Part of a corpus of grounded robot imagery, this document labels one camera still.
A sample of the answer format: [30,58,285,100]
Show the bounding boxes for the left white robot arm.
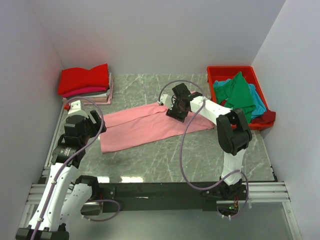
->
[15,107,106,240]

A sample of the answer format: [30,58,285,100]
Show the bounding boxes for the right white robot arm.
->
[157,80,252,200]

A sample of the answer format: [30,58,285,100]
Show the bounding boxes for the folded beige t shirt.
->
[62,74,113,104]

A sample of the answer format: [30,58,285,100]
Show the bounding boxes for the folded light pink t shirt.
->
[92,75,114,105]

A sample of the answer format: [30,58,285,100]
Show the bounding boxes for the folded white t shirt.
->
[64,73,114,100]

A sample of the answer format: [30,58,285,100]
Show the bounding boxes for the folded grey t shirt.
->
[64,84,114,99]

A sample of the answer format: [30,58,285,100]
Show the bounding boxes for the folded magenta t shirt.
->
[62,86,109,98]

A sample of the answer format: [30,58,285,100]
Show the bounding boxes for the red plastic bin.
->
[206,65,273,132]

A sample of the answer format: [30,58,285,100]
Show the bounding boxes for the folded red t shirt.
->
[57,63,110,96]

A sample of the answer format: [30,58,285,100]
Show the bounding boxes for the green t shirt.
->
[213,71,256,123]

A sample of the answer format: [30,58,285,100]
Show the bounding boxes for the black base beam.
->
[90,182,248,213]

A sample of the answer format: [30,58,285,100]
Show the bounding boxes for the blue t shirt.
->
[222,78,267,121]

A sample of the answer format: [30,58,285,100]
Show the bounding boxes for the dark red t shirt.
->
[249,109,276,131]

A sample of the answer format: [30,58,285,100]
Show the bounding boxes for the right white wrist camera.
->
[157,94,173,109]

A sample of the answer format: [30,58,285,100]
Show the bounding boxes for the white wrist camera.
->
[64,100,87,117]
[157,94,173,109]

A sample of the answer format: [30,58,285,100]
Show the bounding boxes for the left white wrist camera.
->
[64,100,87,117]

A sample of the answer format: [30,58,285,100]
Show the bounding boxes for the aluminium rail frame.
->
[13,102,300,240]

